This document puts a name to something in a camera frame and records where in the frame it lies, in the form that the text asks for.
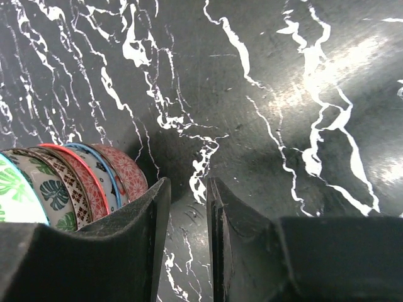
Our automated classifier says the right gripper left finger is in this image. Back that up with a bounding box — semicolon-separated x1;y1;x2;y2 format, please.
140;177;171;301

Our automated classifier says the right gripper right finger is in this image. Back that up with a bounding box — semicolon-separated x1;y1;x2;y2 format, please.
207;177;237;301

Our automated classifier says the pink patterned bowl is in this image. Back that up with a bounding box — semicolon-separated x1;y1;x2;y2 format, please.
39;143;110;221

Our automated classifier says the red lattice white bowl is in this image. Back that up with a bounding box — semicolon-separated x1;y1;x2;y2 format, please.
91;143;149;206

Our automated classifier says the black dotted white bowl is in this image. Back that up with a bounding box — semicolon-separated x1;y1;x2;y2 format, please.
65;143;122;213

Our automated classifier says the green spotted white bowl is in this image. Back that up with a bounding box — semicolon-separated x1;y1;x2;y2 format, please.
3;149;77;232

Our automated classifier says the brown patterned bowl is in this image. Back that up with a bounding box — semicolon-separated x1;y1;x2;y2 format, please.
28;147;93;230

